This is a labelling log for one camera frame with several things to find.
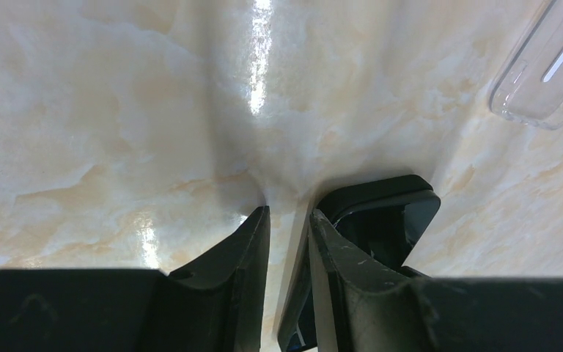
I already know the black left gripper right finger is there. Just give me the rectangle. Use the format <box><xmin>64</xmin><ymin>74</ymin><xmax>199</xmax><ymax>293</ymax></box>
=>
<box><xmin>309</xmin><ymin>210</ymin><xmax>563</xmax><ymax>351</ymax></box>

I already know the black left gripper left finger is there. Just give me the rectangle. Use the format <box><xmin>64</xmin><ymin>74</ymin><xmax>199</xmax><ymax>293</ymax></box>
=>
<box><xmin>0</xmin><ymin>206</ymin><xmax>270</xmax><ymax>351</ymax></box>

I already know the clear magsafe phone case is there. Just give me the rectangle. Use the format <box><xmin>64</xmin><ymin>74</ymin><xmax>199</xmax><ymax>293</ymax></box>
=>
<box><xmin>488</xmin><ymin>1</ymin><xmax>563</xmax><ymax>130</ymax></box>

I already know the black phone case with camera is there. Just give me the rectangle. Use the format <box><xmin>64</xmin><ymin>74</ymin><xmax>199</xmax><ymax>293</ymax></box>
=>
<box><xmin>277</xmin><ymin>175</ymin><xmax>442</xmax><ymax>352</ymax></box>

